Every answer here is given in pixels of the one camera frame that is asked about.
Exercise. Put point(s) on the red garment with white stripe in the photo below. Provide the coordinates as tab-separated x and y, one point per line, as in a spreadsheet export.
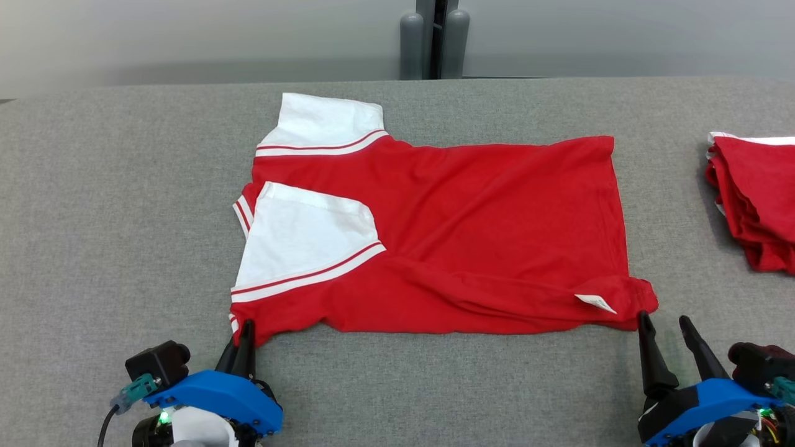
758	192

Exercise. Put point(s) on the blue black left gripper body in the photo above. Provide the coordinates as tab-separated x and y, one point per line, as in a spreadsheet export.
217	394

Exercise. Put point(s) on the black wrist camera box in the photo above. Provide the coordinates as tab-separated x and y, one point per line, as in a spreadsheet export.
158	363
758	363

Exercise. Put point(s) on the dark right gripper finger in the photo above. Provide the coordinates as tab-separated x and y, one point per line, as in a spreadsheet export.
702	351
653	363

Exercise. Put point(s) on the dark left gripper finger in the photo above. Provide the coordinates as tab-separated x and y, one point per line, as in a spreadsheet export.
246	351
230	359

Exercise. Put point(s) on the grey rounded post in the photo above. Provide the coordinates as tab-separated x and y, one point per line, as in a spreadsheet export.
456	46
411	49

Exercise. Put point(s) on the grey vertical door frame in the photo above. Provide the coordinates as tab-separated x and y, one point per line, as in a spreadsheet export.
428	37

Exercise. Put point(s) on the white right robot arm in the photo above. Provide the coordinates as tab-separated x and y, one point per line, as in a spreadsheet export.
726	441

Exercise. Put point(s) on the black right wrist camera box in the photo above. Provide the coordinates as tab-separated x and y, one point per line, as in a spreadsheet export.
758	363

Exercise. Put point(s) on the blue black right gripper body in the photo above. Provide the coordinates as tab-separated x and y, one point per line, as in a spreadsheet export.
702	403

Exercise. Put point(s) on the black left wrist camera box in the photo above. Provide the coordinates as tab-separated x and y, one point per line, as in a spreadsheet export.
158	363

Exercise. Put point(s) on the red shirt with white sleeves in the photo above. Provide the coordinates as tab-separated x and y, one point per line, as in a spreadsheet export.
466	217

